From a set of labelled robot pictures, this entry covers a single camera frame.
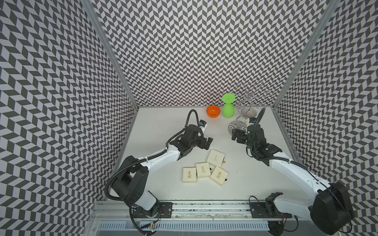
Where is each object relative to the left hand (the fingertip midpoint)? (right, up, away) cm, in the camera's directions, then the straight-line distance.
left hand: (204, 136), depth 86 cm
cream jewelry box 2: (-1, -19, -3) cm, 19 cm away
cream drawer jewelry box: (+7, -13, +3) cm, 15 cm away
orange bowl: (+8, +16, +26) cm, 32 cm away
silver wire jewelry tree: (+20, +25, -7) cm, 33 cm away
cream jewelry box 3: (+8, -21, -5) cm, 23 cm away
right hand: (+20, +2, -2) cm, 20 cm away
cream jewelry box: (-9, -21, -5) cm, 23 cm away
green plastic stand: (+14, +17, +3) cm, 22 cm away
